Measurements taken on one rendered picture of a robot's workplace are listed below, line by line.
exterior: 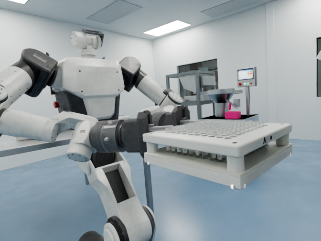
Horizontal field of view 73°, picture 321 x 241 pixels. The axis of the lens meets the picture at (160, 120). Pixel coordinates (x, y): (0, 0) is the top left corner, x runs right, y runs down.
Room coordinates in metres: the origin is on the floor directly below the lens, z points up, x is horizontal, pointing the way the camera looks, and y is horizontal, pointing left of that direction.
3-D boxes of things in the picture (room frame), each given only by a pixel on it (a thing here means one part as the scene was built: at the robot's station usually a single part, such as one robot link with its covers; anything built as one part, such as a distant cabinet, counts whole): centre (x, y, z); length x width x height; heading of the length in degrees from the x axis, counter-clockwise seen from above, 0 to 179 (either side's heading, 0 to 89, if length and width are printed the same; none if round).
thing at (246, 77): (2.85, -1.16, 1.07); 0.23 x 0.10 x 0.62; 48
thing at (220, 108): (2.95, -0.91, 0.95); 0.49 x 0.36 x 0.38; 48
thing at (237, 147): (0.49, -0.13, 0.99); 0.25 x 0.24 x 0.02; 42
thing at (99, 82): (1.01, 0.33, 1.14); 0.34 x 0.30 x 0.36; 132
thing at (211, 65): (6.10, -1.14, 1.43); 1.32 x 0.01 x 1.11; 48
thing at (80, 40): (0.96, 0.29, 1.34); 0.10 x 0.07 x 0.09; 132
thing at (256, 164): (0.49, -0.13, 0.95); 0.24 x 0.24 x 0.02; 42
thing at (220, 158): (0.40, -0.11, 0.98); 0.01 x 0.01 x 0.07
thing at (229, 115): (2.63, -0.89, 0.80); 0.16 x 0.12 x 0.09; 48
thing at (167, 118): (0.70, -0.04, 0.99); 0.12 x 0.10 x 0.13; 34
